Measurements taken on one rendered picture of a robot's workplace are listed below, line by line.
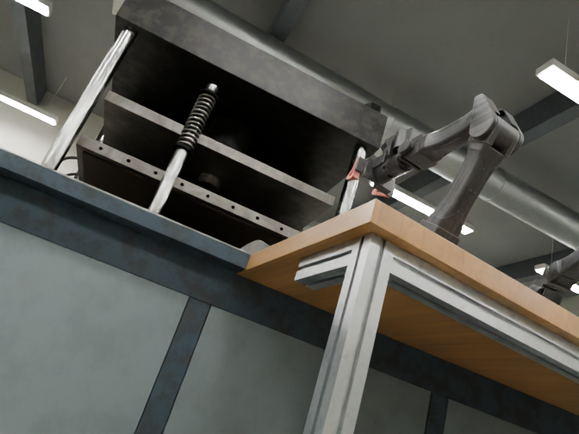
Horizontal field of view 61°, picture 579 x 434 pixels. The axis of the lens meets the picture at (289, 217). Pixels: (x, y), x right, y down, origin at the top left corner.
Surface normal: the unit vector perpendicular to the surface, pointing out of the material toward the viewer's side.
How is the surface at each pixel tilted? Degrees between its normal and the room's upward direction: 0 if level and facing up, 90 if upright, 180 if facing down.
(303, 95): 90
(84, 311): 90
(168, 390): 90
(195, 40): 90
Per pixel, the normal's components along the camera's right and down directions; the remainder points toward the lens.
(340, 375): 0.47, -0.25
